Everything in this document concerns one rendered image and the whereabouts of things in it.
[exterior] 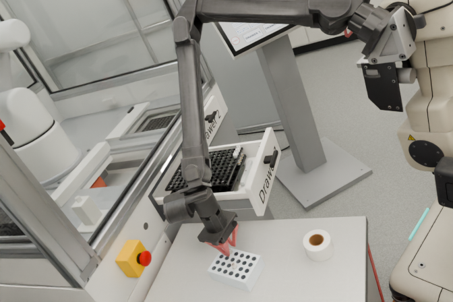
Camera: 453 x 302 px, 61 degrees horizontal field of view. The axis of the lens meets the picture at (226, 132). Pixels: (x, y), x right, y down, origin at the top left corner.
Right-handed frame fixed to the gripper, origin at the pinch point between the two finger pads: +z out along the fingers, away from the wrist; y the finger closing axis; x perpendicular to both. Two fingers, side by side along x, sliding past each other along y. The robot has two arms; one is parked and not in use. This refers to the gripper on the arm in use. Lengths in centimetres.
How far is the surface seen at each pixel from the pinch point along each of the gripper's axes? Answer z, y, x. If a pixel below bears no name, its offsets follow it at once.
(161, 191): -6.6, -10.6, -31.7
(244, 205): -3.7, -12.4, -0.9
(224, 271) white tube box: 2.4, 5.2, 0.7
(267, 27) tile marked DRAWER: -20, -111, -38
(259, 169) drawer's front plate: -10.1, -20.7, 2.2
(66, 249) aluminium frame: -23.3, 25.4, -20.8
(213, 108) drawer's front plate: -9, -57, -40
